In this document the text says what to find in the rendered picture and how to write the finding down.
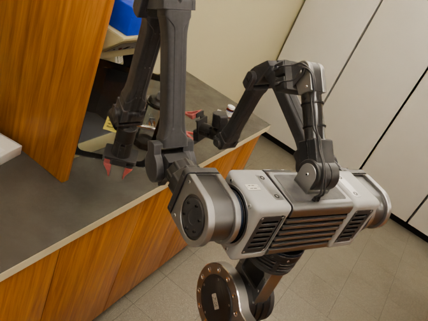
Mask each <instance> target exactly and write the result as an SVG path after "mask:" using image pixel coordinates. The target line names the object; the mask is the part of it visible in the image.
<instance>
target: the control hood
mask: <svg viewBox="0 0 428 321"><path fill-rule="evenodd" d="M137 39H138V35H135V36H126V35H125V34H123V33H121V32H120V31H118V30H117V29H115V28H114V27H112V26H111V25H108V29H107V32H106V37H105V40H104V45H103V49H102V52H101V53H103V52H105V51H107V50H110V49H112V48H114V47H116V46H119V45H121V44H124V43H135V42H137Z"/></svg>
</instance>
